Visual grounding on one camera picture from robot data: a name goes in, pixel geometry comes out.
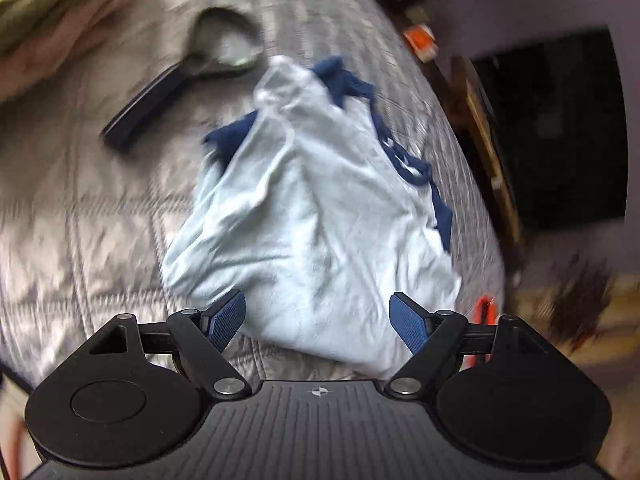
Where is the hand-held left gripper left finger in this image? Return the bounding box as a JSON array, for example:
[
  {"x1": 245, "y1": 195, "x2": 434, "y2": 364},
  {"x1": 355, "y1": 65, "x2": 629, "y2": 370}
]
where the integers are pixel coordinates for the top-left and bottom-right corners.
[{"x1": 65, "y1": 289, "x2": 252, "y2": 402}]

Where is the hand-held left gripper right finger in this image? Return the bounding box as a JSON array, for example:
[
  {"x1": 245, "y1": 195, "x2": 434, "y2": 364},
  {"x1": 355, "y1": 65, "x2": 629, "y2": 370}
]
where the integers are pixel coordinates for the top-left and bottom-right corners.
[{"x1": 385, "y1": 292, "x2": 567, "y2": 404}]

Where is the light blue navy printed T-shirt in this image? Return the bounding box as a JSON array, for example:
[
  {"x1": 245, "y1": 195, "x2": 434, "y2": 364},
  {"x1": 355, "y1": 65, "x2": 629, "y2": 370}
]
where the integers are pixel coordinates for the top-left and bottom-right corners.
[{"x1": 162, "y1": 55, "x2": 463, "y2": 381}]

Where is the dried purple plant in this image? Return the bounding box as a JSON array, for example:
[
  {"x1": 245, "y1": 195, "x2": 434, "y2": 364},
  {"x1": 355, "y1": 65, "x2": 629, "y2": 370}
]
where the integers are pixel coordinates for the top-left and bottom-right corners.
[{"x1": 550, "y1": 255, "x2": 621, "y2": 352}]

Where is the grey quilted bedspread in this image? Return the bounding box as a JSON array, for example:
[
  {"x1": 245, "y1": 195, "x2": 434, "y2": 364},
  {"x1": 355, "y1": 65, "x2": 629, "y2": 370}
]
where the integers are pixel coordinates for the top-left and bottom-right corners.
[{"x1": 0, "y1": 0, "x2": 506, "y2": 401}]

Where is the black magnifying glass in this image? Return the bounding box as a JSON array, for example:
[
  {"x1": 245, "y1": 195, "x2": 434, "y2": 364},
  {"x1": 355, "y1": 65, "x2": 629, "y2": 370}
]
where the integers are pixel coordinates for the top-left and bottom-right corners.
[{"x1": 100, "y1": 6, "x2": 266, "y2": 154}]

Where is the black flat screen television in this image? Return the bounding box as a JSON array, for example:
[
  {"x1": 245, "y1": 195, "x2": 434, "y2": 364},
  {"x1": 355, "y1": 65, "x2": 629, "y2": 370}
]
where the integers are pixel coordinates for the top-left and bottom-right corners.
[{"x1": 470, "y1": 30, "x2": 629, "y2": 234}]

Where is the orange tissue pack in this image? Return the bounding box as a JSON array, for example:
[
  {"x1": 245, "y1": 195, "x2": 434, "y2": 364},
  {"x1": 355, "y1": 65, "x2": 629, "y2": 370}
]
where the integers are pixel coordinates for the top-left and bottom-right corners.
[{"x1": 404, "y1": 24, "x2": 440, "y2": 64}]

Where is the beige garment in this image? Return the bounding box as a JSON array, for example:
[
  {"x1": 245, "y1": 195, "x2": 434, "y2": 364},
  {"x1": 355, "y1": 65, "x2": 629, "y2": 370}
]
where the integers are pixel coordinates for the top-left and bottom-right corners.
[{"x1": 0, "y1": 0, "x2": 136, "y2": 104}]

